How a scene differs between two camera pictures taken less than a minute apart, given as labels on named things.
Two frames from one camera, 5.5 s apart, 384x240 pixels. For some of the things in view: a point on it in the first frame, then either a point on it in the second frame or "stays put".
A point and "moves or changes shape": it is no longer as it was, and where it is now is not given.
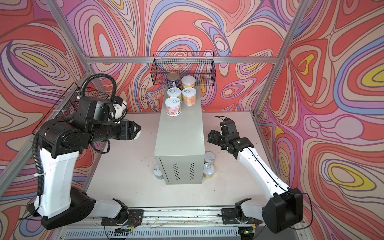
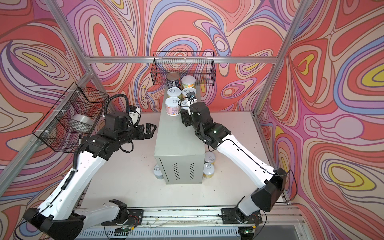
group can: x=208 y=170 stays put
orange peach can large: x=188 y=81 stays put
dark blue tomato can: x=173 y=80 stays put
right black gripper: x=214 y=135 → x=185 y=117
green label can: x=174 y=92 stays put
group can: x=209 y=157 stays put
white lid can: x=138 y=134 moves or changes shape
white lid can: x=173 y=106 stays put
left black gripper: x=128 y=126 → x=149 y=133
